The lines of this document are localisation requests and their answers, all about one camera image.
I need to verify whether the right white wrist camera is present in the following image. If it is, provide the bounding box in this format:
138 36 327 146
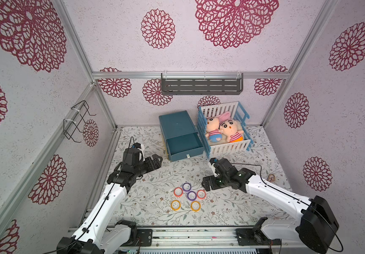
209 158 218 176

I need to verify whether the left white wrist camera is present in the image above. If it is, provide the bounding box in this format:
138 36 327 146
132 142 144 153

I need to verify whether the teal three-drawer cabinet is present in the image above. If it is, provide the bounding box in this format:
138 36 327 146
159 111 198 153

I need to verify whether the red tape roll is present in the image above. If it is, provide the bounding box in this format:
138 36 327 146
173 187 184 197
196 189 206 200

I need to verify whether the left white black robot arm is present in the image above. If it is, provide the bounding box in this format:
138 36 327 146
54 143 163 254

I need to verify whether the blue white toy crib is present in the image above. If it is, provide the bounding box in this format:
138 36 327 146
197 102 254 158

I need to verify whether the yellow tape roll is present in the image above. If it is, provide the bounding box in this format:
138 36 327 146
170 200 181 211
191 201 201 212

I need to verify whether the teal top drawer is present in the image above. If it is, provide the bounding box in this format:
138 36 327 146
166 132 204 162

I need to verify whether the brown keyring toy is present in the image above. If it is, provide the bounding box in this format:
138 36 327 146
267 174 277 183

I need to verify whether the plush doll blue striped shirt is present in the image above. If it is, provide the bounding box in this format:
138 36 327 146
205 116 222 143

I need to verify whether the grey wall shelf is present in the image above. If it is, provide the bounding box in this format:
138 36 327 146
160 73 243 95

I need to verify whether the black wire wall rack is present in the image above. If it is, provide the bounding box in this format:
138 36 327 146
63 100 96 143

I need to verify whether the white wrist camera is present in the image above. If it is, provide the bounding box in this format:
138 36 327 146
132 142 144 153
209 158 218 176

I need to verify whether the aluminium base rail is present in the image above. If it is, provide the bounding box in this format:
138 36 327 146
64 226 301 250

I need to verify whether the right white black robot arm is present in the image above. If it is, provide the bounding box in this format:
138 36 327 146
202 158 340 254

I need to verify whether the purple tape roll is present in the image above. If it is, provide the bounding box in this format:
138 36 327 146
187 190 197 202
181 183 192 192

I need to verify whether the plush doll orange striped shirt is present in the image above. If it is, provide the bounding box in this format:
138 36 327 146
218 112 244 143

